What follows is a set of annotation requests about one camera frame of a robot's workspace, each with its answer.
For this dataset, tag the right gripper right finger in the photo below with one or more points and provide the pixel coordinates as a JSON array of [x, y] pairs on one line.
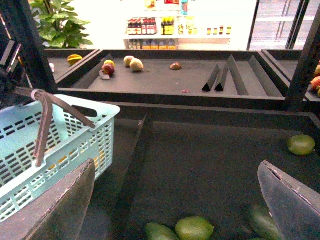
[[294, 206]]

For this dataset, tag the brown basket handle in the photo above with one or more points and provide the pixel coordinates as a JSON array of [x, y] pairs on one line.
[[46, 118]]

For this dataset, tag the yellow starfruit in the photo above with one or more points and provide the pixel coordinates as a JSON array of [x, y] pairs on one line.
[[73, 59]]

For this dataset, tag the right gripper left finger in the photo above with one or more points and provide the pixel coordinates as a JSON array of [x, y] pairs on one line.
[[59, 213]]

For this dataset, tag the green potted plant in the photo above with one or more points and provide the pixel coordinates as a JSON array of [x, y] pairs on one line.
[[58, 24]]

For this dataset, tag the white zip tie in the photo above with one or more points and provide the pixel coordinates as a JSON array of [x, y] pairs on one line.
[[38, 94]]

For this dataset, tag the green lime right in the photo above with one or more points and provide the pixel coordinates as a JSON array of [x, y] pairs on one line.
[[301, 145]]

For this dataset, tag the white shelf with bottles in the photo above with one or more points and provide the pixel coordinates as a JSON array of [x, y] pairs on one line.
[[176, 25]]

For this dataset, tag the green lime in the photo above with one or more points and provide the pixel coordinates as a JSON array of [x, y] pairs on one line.
[[194, 228], [301, 145]]

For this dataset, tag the green lime front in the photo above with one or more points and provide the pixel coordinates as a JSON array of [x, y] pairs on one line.
[[194, 228]]

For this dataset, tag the light blue plastic basket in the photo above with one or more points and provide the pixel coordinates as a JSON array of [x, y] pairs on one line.
[[70, 143]]

